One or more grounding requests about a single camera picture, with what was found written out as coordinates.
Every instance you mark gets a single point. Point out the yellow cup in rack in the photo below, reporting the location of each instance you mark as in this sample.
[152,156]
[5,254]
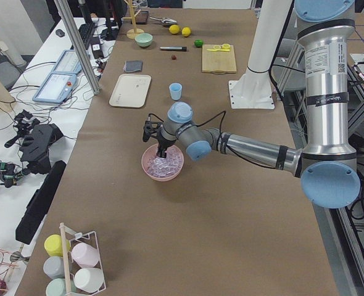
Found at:
[53,245]

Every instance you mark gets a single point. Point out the pink cup in rack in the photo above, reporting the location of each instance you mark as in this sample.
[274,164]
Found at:
[85,256]

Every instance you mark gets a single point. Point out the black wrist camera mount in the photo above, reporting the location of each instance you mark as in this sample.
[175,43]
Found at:
[151,126]

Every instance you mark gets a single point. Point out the wooden cutting board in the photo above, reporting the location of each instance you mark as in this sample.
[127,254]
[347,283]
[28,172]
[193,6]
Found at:
[218,62]

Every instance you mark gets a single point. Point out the aluminium frame post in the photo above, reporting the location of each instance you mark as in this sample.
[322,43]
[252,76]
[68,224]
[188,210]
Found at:
[73,33]

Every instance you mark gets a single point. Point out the green lime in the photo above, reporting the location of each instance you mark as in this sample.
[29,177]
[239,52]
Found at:
[198,43]

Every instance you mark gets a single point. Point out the white cup in rack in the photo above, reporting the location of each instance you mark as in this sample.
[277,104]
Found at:
[89,279]

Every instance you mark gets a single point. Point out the pile of clear ice cubes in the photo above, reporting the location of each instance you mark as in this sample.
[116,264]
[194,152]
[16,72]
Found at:
[165,167]

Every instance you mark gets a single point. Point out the metal ice scoop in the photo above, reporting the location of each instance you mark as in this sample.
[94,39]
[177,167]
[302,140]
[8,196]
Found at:
[165,21]

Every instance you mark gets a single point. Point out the white wire cup rack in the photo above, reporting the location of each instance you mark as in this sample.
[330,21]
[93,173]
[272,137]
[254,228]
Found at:
[70,238]

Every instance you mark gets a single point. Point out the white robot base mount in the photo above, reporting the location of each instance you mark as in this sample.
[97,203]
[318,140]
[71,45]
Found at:
[253,89]

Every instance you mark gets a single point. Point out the light blue plastic cup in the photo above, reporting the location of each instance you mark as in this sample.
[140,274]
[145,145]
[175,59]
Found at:
[175,90]

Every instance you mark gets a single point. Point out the grey cup in rack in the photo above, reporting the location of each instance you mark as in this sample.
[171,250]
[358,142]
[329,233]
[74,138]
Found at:
[54,267]

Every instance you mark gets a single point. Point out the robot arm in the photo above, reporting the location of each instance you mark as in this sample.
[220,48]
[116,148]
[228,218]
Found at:
[326,166]

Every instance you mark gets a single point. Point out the green cup in rack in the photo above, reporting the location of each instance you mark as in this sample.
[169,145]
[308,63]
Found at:
[56,287]

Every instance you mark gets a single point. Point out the grey folded cloth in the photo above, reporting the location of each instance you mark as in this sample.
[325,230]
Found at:
[132,66]

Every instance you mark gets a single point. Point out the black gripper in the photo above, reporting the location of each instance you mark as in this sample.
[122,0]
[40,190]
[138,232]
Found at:
[164,142]

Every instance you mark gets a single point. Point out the black long box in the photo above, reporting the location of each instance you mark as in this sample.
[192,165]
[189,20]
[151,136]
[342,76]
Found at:
[39,204]

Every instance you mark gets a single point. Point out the wooden mug tree stand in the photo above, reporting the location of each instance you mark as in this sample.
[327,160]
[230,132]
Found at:
[134,10]

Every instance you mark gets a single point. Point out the steel muddler black tip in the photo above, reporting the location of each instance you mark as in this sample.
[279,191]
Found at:
[173,48]

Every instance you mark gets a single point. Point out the yellow plastic knife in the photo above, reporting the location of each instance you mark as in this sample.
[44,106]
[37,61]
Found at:
[218,50]

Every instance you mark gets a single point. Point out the pink bowl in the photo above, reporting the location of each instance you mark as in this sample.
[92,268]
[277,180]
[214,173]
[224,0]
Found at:
[145,157]

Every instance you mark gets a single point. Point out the robot teach pendant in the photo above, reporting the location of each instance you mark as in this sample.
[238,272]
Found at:
[56,88]

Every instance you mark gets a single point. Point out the black keyboard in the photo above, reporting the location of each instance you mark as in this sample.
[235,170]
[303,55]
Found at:
[86,32]

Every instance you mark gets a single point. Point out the whole yellow lemon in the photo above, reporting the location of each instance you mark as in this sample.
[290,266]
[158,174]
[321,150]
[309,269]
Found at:
[186,32]
[174,29]

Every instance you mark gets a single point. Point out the cream rabbit tray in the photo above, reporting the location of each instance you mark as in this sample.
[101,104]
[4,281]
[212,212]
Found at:
[130,91]

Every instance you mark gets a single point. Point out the mint green bowl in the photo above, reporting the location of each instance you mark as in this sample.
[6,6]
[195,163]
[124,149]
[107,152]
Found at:
[144,40]

